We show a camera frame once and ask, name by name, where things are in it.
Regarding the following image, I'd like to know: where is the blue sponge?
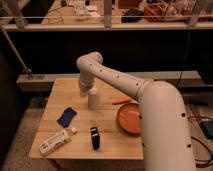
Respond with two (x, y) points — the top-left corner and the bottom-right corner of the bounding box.
(57, 107), (77, 128)

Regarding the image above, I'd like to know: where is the white plastic bottle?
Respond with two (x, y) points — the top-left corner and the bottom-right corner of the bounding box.
(39, 126), (77, 156)

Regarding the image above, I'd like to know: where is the orange bowl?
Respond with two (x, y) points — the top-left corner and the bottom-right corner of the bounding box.
(117, 103), (141, 135)

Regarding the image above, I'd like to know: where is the orange carrot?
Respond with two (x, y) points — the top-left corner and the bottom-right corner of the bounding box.
(112, 97), (132, 105)

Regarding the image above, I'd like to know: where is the dark power adapter box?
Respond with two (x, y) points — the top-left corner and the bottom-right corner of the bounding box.
(200, 120), (213, 140)

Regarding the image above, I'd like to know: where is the metal window rail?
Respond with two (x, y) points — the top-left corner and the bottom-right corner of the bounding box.
(0, 0), (213, 33)

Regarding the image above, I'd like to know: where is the black floor cable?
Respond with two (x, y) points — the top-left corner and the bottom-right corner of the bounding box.
(186, 114), (213, 169)

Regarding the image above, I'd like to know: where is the wooden table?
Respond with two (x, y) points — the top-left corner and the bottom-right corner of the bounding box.
(29, 78), (143, 160)

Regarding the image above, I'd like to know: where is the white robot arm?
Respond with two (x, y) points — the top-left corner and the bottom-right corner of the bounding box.
(76, 52), (196, 171)

